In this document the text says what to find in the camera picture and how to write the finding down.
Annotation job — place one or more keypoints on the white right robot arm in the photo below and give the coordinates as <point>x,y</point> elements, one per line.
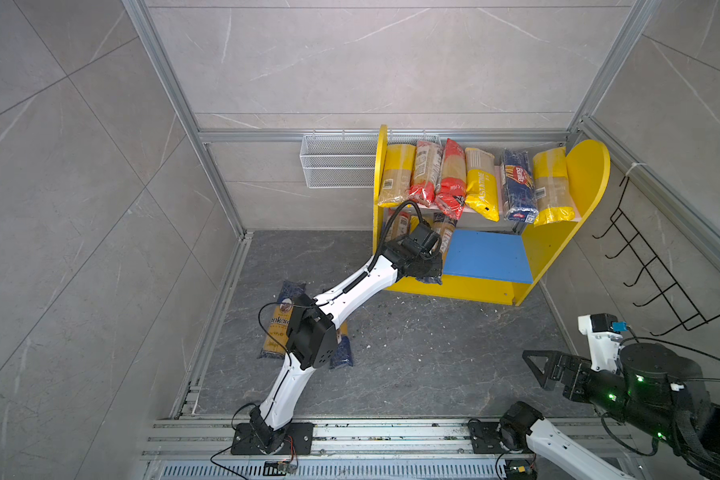
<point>651,388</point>

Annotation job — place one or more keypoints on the short yellow spaghetti bag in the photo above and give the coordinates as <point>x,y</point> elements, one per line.
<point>401,225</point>

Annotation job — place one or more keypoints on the black wire hook rack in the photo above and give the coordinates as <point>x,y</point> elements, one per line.
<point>663,285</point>

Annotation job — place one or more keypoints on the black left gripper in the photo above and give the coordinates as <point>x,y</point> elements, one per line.
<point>437,267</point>

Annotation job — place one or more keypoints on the yellow Pastatime spaghetti bag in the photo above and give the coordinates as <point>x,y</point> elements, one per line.
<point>482,188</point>

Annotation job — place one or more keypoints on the yellow shelf with coloured boards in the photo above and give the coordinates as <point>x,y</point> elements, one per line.
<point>503,268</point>

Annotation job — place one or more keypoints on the long yellow spaghetti bag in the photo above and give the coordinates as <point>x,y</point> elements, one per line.
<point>552,188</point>

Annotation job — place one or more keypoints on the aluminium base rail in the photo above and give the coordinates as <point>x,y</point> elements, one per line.
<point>375,448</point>

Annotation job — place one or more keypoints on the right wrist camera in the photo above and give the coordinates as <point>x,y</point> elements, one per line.
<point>604,332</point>

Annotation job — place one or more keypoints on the blue clear spaghetti bag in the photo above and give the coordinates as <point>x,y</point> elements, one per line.
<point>445,227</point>

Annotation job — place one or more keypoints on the blue Ankara spaghetti bag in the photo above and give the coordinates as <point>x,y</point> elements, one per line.
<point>276,330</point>

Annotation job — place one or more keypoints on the white wire mesh basket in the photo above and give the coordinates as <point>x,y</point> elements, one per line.
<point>352,159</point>

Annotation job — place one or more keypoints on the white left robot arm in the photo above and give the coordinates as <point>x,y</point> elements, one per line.
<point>312,331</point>

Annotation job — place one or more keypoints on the yellow topped spaghetti bag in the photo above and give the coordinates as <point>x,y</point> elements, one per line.
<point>396,175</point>

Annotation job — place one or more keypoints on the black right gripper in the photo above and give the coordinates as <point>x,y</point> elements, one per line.
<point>576,366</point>

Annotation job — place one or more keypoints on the blue Barilla spaghetti box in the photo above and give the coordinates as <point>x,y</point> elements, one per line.
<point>519,188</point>

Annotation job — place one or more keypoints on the red labelled spaghetti bag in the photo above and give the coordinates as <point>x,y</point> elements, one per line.
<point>426,171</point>

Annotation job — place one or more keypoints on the red clear spaghetti bag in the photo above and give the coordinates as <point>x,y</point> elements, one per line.
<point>388,225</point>

